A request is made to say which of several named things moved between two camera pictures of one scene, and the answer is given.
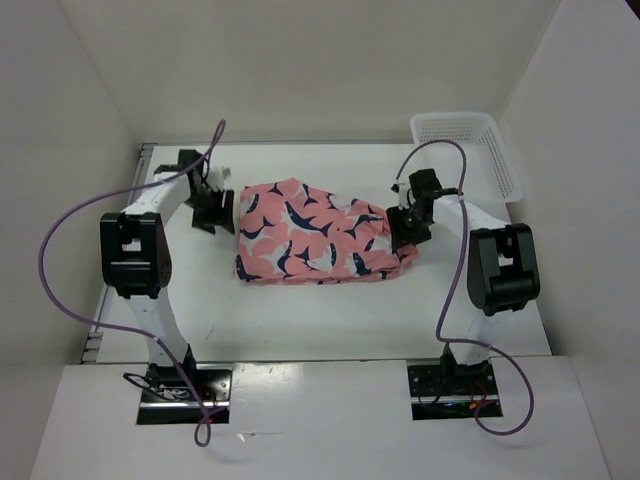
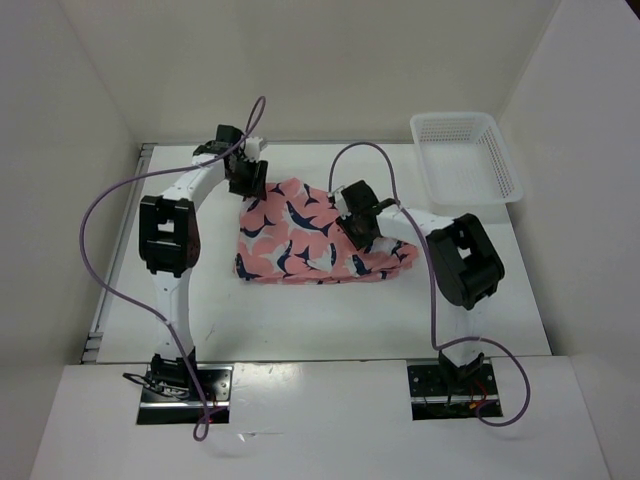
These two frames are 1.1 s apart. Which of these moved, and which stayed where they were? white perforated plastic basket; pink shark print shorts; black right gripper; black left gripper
Moved: black left gripper; black right gripper
Stayed: pink shark print shorts; white perforated plastic basket
